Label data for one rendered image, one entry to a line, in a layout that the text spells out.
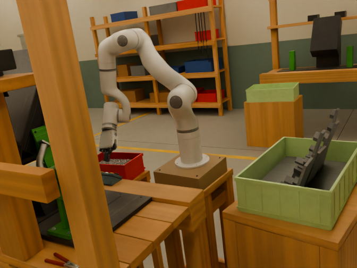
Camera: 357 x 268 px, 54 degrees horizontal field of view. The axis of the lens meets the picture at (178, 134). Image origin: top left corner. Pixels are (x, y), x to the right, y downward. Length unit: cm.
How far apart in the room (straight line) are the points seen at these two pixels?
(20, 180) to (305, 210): 107
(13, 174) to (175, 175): 87
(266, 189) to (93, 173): 79
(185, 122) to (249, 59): 530
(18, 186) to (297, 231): 105
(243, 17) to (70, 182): 621
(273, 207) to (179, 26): 636
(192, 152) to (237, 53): 537
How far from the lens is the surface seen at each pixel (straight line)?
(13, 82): 126
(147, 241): 139
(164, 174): 184
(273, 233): 160
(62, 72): 99
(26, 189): 116
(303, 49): 672
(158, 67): 179
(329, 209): 151
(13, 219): 141
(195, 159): 187
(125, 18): 775
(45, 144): 172
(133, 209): 159
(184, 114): 175
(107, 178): 189
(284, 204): 157
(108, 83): 193
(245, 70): 709
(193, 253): 177
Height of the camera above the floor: 161
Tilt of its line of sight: 16 degrees down
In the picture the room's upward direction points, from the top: 8 degrees counter-clockwise
